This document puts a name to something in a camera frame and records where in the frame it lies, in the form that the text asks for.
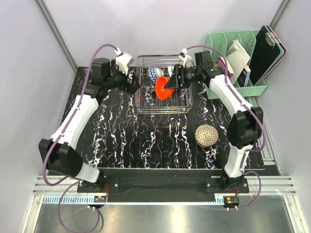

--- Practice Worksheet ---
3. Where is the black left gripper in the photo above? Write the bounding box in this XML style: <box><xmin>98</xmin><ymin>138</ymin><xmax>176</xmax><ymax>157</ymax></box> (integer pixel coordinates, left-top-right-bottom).
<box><xmin>104</xmin><ymin>60</ymin><xmax>140</xmax><ymax>95</ymax></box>

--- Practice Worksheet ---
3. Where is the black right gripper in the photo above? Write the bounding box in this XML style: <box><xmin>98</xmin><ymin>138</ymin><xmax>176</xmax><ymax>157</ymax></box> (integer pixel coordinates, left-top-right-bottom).
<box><xmin>164</xmin><ymin>64</ymin><xmax>201</xmax><ymax>90</ymax></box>

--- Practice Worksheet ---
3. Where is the orange glossy bowl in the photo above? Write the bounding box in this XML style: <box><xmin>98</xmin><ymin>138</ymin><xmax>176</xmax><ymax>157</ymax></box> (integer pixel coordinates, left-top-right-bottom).
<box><xmin>155</xmin><ymin>76</ymin><xmax>174</xmax><ymax>100</ymax></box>

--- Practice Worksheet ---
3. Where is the blue white patterned bowl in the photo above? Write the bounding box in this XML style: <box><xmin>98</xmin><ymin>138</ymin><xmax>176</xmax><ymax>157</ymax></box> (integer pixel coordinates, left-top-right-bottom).
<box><xmin>167</xmin><ymin>66</ymin><xmax>174</xmax><ymax>77</ymax></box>

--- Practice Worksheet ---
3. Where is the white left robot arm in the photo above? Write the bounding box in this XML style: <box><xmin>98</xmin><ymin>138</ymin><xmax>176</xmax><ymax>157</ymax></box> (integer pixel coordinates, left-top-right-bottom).
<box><xmin>38</xmin><ymin>53</ymin><xmax>140</xmax><ymax>192</ymax></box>

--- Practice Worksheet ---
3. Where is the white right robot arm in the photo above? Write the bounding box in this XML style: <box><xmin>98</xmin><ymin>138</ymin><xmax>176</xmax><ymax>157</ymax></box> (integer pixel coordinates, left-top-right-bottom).
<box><xmin>163</xmin><ymin>49</ymin><xmax>263</xmax><ymax>193</ymax></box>

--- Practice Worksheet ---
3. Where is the purple green book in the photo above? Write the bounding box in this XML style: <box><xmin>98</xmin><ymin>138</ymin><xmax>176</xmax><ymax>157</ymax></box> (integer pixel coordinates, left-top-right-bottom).
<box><xmin>215</xmin><ymin>56</ymin><xmax>234</xmax><ymax>78</ymax></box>

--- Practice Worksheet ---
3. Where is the black marble pattern mat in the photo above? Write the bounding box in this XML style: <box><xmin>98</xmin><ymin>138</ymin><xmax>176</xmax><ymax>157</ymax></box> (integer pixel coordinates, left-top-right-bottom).
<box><xmin>50</xmin><ymin>66</ymin><xmax>264</xmax><ymax>170</ymax></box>

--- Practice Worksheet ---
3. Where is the green plastic file organizer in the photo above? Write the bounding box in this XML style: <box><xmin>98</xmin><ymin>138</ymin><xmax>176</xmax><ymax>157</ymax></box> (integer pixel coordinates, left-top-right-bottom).
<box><xmin>206</xmin><ymin>30</ymin><xmax>267</xmax><ymax>97</ymax></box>

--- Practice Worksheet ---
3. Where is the dark blue book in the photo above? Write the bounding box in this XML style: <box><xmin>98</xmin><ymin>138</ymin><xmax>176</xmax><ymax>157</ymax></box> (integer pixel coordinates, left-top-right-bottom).
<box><xmin>237</xmin><ymin>65</ymin><xmax>251</xmax><ymax>87</ymax></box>

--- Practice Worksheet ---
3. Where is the white padded envelope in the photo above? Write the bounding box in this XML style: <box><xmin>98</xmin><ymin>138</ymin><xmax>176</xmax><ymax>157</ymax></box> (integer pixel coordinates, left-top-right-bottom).
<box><xmin>225</xmin><ymin>39</ymin><xmax>251</xmax><ymax>84</ymax></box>

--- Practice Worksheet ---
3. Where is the black clipboard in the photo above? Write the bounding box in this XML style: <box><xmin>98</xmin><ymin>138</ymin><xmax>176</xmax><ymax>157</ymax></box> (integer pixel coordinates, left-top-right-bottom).
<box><xmin>249</xmin><ymin>25</ymin><xmax>277</xmax><ymax>85</ymax></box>

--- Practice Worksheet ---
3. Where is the pink blue clipboards stack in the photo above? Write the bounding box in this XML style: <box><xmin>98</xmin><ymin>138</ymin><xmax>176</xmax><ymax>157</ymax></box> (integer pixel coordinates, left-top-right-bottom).
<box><xmin>262</xmin><ymin>25</ymin><xmax>288</xmax><ymax>78</ymax></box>

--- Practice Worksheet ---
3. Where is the chrome wire dish rack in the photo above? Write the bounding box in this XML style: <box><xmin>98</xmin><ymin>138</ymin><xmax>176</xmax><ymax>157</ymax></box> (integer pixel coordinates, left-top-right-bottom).
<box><xmin>136</xmin><ymin>54</ymin><xmax>193</xmax><ymax>114</ymax></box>

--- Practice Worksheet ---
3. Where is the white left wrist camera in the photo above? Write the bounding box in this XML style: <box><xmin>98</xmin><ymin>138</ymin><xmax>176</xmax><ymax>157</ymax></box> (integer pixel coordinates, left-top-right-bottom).
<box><xmin>116</xmin><ymin>50</ymin><xmax>134</xmax><ymax>75</ymax></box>

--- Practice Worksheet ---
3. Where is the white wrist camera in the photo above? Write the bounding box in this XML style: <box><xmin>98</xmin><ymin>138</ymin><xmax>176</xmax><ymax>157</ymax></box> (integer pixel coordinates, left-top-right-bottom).
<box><xmin>116</xmin><ymin>50</ymin><xmax>134</xmax><ymax>75</ymax></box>
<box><xmin>178</xmin><ymin>48</ymin><xmax>192</xmax><ymax>68</ymax></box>

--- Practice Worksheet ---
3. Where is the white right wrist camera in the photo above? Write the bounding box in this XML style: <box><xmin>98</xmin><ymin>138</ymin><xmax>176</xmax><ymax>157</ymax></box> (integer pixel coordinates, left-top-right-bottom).
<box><xmin>178</xmin><ymin>48</ymin><xmax>192</xmax><ymax>68</ymax></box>

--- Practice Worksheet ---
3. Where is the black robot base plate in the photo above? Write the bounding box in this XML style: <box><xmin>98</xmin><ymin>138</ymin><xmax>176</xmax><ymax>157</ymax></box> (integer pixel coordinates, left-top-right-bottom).
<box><xmin>77</xmin><ymin>168</ymin><xmax>249</xmax><ymax>204</ymax></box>

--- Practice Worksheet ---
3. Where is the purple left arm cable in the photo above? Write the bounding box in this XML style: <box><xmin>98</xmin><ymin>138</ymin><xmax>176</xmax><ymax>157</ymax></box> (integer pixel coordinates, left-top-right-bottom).
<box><xmin>42</xmin><ymin>43</ymin><xmax>122</xmax><ymax>233</ymax></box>

